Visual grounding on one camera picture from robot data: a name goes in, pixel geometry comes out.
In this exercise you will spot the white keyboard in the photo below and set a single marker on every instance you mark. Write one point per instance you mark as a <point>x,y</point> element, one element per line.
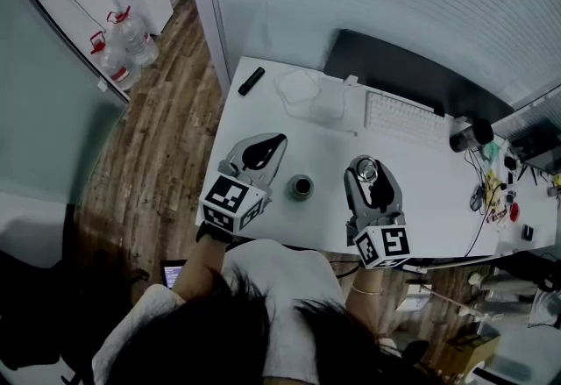
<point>403,118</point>

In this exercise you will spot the clear water bottle red cap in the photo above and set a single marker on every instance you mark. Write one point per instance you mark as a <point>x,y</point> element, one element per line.
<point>118,65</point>
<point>136,39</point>

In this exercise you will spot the small metal jar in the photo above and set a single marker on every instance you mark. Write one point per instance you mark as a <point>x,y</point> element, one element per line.
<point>300,188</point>

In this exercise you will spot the black stick-shaped device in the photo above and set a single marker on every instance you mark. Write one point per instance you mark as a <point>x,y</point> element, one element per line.
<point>251,80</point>

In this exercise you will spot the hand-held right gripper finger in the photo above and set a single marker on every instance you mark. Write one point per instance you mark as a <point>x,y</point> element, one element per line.
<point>352,194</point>
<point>392,194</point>

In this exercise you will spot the black laptop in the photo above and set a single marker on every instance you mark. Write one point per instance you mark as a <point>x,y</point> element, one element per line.
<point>539,151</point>

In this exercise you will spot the person's white shirt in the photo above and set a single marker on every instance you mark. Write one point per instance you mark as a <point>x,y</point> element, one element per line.
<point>289,282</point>

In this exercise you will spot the phone with lit screen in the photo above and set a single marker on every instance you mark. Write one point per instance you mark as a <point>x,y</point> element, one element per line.
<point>173,274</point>

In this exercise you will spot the white flat square pad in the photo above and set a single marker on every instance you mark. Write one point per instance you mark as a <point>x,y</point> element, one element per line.
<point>328,100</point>

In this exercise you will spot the small red object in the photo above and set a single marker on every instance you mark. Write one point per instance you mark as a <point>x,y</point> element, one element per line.
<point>513,210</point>

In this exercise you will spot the grey computer mouse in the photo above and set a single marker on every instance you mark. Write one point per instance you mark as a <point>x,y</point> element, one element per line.
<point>476,198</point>

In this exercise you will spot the yellow packet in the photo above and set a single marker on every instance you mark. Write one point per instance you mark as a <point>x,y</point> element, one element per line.
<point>492,181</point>

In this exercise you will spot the small white adapter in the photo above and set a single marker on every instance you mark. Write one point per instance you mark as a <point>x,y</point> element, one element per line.
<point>352,81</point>

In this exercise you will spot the black oval pad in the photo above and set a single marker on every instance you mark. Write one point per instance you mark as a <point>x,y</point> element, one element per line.
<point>416,350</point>

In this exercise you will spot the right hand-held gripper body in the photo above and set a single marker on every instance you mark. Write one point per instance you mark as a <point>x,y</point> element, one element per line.
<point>392,243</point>

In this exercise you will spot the cardboard box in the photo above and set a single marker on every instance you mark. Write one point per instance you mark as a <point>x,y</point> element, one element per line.
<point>469,352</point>

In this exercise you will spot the person's right forearm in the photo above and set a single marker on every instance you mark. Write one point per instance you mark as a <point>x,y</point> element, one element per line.
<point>364,308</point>

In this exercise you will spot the black office chair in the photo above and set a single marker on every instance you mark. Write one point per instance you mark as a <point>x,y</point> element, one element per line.
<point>39,308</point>

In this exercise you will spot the small white door plate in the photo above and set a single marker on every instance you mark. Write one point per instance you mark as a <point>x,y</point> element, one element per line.
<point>102,86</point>

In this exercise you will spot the person's left forearm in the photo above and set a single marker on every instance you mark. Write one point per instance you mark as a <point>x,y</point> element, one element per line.
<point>197,273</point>

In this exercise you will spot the teal cloth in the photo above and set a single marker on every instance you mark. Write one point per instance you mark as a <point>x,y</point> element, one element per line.
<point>490,151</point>

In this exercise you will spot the white rounded square device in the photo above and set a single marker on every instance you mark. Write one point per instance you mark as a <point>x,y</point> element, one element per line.
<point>296,86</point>

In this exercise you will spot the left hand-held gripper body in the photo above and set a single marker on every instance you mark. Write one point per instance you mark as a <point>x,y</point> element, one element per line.
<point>228,199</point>

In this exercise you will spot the black cylinder speaker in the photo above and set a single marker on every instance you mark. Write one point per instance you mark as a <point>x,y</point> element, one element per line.
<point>466,137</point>

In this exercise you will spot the small black box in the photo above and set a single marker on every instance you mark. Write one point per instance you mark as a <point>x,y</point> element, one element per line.
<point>527,233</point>

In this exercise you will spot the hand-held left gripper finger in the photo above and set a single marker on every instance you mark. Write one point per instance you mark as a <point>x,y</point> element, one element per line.
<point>277,161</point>
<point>239,151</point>

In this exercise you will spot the black monitor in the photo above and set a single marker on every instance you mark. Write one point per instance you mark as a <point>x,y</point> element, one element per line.
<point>416,76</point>

